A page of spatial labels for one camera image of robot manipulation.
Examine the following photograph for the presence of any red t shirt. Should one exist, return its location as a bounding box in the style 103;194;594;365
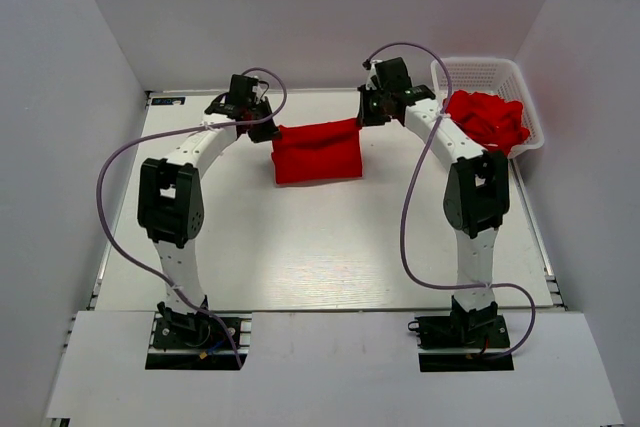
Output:
271;118;363;185

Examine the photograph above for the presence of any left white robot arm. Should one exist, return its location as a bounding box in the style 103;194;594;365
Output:
137;69;281;346

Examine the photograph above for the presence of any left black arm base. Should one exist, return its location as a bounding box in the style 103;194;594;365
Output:
145;313;241;371

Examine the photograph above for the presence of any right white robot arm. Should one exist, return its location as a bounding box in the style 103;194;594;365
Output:
358;57;510;350

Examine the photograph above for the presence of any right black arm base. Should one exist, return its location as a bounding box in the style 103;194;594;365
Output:
407;315;514;373

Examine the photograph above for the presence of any red t shirts pile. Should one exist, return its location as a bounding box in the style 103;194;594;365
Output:
444;90;531;156

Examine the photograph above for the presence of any black table label sticker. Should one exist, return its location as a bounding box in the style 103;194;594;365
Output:
150;96;186;106

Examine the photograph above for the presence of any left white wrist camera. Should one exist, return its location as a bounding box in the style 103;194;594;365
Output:
253;76;270;103

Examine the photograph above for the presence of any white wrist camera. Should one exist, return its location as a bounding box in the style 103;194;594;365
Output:
253;76;270;103
363;59;381;90

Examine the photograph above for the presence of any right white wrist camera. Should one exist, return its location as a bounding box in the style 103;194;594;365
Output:
363;59;381;90

